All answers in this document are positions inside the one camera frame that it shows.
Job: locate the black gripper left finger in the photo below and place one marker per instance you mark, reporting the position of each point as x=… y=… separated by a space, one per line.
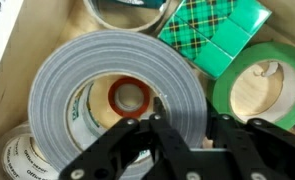
x=173 y=146

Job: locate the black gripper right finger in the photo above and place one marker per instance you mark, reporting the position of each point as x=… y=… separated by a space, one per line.
x=263 y=143

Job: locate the large grey duct tape roll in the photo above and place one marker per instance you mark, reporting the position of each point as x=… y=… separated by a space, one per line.
x=87 y=56

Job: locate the wide green tape roll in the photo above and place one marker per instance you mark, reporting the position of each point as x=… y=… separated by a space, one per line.
x=220 y=93

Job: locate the small red tape roll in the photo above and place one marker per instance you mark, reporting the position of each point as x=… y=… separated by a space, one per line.
x=129 y=80

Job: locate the green plaid tape box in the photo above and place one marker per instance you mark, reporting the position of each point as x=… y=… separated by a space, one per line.
x=233 y=23
x=193 y=46

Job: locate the tape roll with teal label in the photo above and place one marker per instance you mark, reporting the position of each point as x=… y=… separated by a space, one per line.
x=130 y=26

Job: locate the clear packing tape roll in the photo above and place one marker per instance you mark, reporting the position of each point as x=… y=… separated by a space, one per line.
x=17 y=156

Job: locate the wooden drawer with white front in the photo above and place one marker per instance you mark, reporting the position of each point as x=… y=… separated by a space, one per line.
x=7 y=83

